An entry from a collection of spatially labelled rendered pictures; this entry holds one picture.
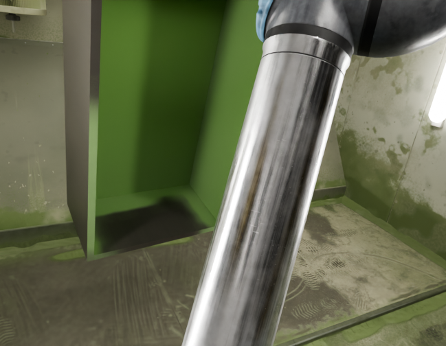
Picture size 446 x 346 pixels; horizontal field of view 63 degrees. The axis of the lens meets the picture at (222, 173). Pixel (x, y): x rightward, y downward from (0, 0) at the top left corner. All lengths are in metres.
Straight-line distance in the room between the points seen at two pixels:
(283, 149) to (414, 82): 2.45
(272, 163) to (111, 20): 1.06
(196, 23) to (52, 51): 1.26
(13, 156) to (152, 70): 1.13
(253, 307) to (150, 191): 1.41
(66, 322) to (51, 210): 0.71
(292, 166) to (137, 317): 1.49
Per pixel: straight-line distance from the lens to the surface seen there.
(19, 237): 2.31
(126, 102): 1.52
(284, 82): 0.44
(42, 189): 2.30
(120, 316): 1.84
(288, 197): 0.43
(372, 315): 2.13
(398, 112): 2.90
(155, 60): 1.49
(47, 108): 2.41
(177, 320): 1.81
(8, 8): 2.19
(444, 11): 0.51
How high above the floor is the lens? 1.33
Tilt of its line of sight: 23 degrees down
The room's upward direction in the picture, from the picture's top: 7 degrees clockwise
